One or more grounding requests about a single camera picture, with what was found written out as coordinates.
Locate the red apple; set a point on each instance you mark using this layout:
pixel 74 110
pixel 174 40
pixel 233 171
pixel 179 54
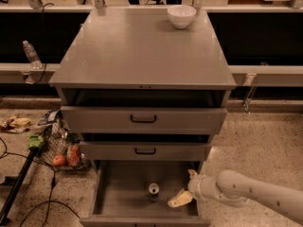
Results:
pixel 59 160

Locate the grey top drawer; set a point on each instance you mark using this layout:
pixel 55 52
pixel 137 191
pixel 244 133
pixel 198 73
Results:
pixel 143 120

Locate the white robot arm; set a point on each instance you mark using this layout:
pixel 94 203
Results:
pixel 234 189

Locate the red snack bag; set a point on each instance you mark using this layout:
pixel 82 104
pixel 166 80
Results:
pixel 73 155

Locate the grey open bottom drawer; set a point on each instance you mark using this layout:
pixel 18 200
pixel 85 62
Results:
pixel 121 197

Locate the white ceramic bowl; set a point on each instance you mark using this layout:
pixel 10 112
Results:
pixel 181 15

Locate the grey middle drawer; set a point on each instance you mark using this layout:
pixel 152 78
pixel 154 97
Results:
pixel 136 151

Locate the redbull can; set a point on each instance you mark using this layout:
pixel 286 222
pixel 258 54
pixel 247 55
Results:
pixel 153 192

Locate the black metal pole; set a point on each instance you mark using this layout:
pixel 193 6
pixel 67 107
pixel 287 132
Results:
pixel 16 187

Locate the clear plastic water bottle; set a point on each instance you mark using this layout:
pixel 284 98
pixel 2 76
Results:
pixel 32 55

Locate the green snack packet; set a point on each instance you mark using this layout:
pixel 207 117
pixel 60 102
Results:
pixel 35 141

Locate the wire mesh basket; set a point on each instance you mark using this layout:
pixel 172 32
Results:
pixel 57 141

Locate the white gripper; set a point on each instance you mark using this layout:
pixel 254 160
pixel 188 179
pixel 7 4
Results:
pixel 196 185

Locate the metal clamp bracket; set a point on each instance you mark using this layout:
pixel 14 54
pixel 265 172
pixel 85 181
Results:
pixel 249 83

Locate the grey drawer cabinet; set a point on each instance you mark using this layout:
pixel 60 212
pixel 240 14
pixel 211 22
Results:
pixel 135 58

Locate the yellow food wrapper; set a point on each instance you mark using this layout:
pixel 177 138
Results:
pixel 15 124

